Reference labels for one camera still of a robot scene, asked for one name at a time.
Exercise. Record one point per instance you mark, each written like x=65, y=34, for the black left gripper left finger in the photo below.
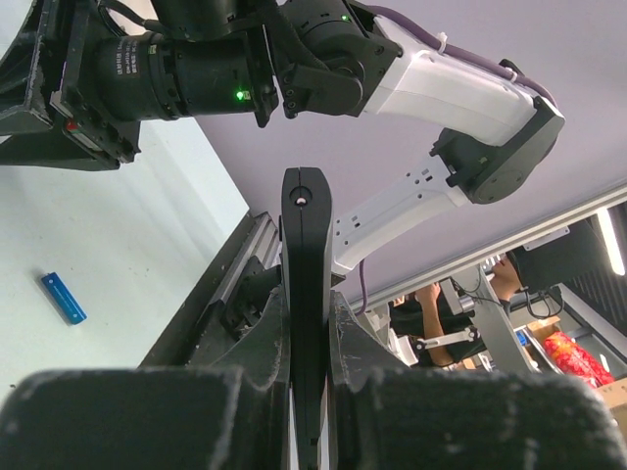
x=230, y=414

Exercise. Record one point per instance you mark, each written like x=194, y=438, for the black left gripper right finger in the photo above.
x=385, y=415

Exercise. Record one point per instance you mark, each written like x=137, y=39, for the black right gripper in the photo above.
x=52, y=114

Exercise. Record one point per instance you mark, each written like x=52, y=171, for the aluminium front rail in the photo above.
x=263, y=241

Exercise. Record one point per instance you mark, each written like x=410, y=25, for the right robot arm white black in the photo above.
x=337, y=59

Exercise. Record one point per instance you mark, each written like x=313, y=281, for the red snack bag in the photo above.
x=572, y=359

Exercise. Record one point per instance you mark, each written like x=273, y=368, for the person in black shirt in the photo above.
x=425, y=314

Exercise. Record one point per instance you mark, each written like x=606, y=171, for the blue AAA battery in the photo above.
x=63, y=298

